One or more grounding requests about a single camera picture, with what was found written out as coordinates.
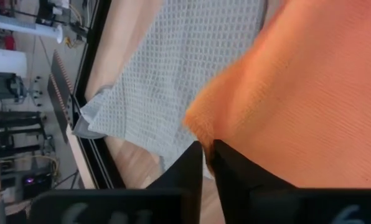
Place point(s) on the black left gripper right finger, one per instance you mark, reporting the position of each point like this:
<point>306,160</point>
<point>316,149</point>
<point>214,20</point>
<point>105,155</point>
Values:
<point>235,180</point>

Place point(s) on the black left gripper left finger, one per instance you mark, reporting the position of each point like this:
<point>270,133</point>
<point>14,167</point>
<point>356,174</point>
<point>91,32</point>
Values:
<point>185,168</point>

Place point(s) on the white waffle-weave towel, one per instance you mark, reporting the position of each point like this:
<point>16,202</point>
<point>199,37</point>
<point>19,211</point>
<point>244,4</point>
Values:
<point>179,62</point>

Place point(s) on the orange microfiber towel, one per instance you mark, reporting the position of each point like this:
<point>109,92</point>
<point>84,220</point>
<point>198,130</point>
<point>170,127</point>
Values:
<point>297,93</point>

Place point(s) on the black perforated panel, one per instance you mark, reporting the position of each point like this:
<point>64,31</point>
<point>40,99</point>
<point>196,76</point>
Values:
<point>59,90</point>

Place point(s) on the black computer tower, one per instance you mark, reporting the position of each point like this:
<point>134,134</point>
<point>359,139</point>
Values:
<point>37,186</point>

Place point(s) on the black metal rack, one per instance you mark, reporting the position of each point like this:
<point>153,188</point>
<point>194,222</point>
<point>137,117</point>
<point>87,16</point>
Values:
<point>17,124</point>

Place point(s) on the white cylindrical post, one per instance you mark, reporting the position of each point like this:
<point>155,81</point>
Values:
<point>23,28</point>

